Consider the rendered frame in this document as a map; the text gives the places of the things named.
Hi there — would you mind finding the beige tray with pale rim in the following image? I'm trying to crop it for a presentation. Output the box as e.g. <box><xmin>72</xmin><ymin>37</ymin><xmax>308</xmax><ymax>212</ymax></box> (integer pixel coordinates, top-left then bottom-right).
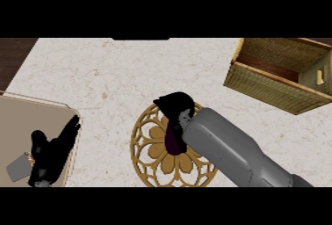
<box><xmin>0</xmin><ymin>91</ymin><xmax>82</xmax><ymax>188</ymax></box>

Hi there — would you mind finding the dark purple eggplant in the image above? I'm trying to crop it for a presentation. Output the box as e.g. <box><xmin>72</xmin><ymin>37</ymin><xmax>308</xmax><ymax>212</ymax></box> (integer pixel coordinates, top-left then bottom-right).
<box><xmin>165</xmin><ymin>125</ymin><xmax>189</xmax><ymax>156</ymax></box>

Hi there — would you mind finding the round gold openwork placemat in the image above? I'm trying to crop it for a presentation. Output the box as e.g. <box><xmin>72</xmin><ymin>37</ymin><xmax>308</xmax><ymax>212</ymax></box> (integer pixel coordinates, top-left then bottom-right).
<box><xmin>130</xmin><ymin>101</ymin><xmax>220</xmax><ymax>188</ymax></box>

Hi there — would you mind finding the grey flat tag, gold chain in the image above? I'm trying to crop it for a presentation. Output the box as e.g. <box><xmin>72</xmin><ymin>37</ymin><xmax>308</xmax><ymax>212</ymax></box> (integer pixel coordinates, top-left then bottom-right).
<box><xmin>6</xmin><ymin>151</ymin><xmax>37</xmax><ymax>184</ymax></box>

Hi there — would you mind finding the rectangular wicker basket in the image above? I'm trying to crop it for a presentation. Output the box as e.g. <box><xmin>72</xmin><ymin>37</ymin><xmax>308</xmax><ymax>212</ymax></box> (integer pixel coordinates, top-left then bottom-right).
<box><xmin>221</xmin><ymin>37</ymin><xmax>332</xmax><ymax>116</ymax></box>

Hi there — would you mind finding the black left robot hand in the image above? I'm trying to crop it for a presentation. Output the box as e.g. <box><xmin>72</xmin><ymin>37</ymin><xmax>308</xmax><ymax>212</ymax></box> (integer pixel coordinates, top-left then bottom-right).
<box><xmin>26</xmin><ymin>114</ymin><xmax>82</xmax><ymax>187</ymax></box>

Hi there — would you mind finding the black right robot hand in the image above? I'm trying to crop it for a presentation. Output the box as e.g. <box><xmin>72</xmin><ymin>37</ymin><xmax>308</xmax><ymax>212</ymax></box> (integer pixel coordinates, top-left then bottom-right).
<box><xmin>152</xmin><ymin>91</ymin><xmax>196</xmax><ymax>139</ymax></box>

